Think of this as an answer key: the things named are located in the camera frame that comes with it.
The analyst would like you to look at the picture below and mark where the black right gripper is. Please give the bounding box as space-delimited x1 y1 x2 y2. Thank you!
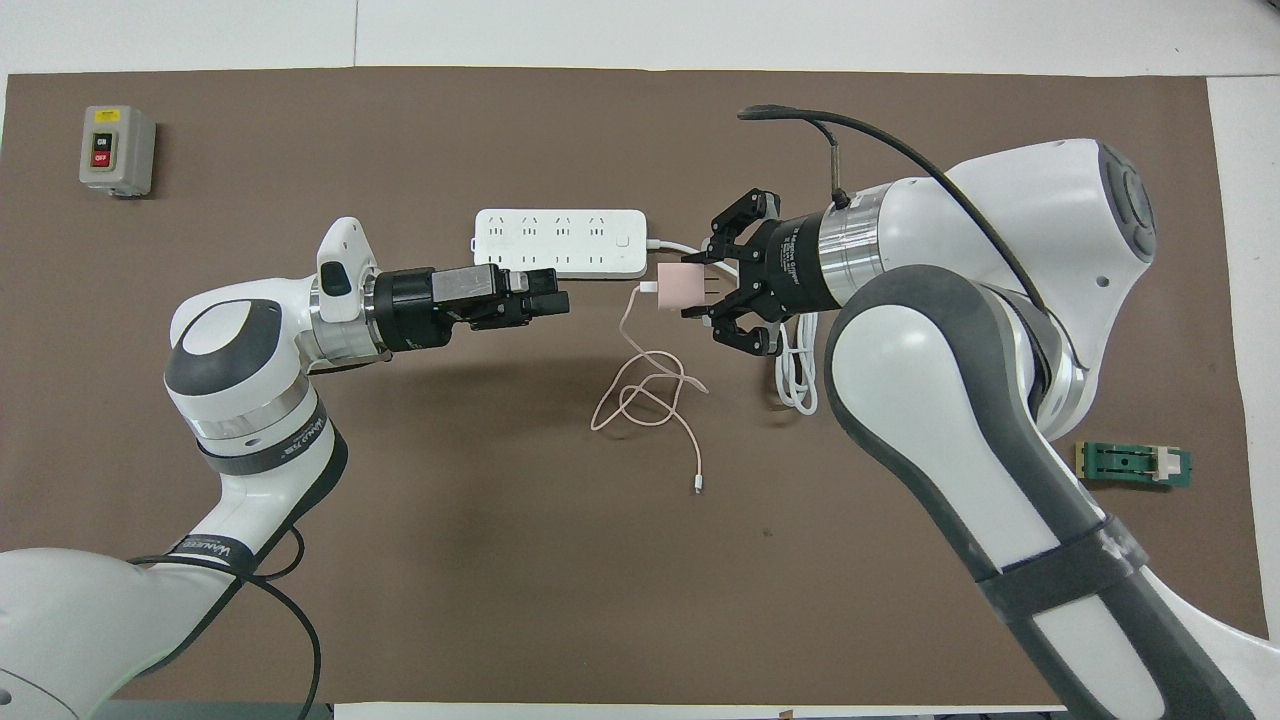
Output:
682 190 829 358

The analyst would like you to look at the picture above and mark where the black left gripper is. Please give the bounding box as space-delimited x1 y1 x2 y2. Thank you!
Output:
368 265 571 353

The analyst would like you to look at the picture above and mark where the pink USB charger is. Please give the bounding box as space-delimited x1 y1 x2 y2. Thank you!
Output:
655 263 721 309

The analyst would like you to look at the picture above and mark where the pink charging cable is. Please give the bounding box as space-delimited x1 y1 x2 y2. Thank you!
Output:
590 283 711 495

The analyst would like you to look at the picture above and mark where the white power strip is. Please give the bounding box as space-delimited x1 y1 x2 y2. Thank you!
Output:
472 208 649 280

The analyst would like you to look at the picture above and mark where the brown table mat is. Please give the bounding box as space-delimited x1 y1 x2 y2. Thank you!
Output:
0 66 1263 706

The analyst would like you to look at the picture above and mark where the green circuit board module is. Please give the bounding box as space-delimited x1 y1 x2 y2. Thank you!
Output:
1075 440 1194 491

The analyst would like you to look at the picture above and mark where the white power cord with plug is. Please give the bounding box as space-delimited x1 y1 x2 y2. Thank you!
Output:
647 237 823 416

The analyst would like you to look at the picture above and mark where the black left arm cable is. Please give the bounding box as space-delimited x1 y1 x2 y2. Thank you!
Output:
130 525 324 720

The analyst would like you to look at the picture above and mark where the grey on-off switch box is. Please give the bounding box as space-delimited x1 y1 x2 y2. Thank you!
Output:
79 105 157 198

